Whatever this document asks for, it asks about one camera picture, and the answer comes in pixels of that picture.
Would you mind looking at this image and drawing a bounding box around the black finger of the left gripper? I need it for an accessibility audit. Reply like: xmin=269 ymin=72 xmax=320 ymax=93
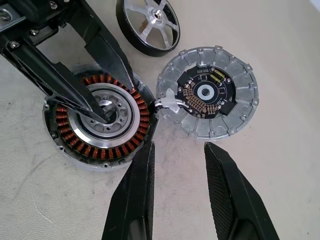
xmin=64 ymin=8 xmax=138 ymax=91
xmin=0 ymin=41 xmax=112 ymax=124

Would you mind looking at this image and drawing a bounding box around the black rimmed silver spoked rotor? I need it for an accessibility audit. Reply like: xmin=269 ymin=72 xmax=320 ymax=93
xmin=115 ymin=0 xmax=181 ymax=58

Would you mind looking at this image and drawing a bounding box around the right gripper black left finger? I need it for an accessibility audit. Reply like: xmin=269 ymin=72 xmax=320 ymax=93
xmin=101 ymin=141 xmax=156 ymax=240

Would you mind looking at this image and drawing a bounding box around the silver motor cover circuit board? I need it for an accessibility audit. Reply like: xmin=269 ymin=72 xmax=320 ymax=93
xmin=155 ymin=44 xmax=259 ymax=140

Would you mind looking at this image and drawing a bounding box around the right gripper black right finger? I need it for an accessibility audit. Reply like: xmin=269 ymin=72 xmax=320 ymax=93
xmin=203 ymin=141 xmax=281 ymax=240

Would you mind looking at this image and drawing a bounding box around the motor stator with copper windings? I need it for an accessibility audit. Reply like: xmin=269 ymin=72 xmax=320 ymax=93
xmin=41 ymin=62 xmax=160 ymax=173

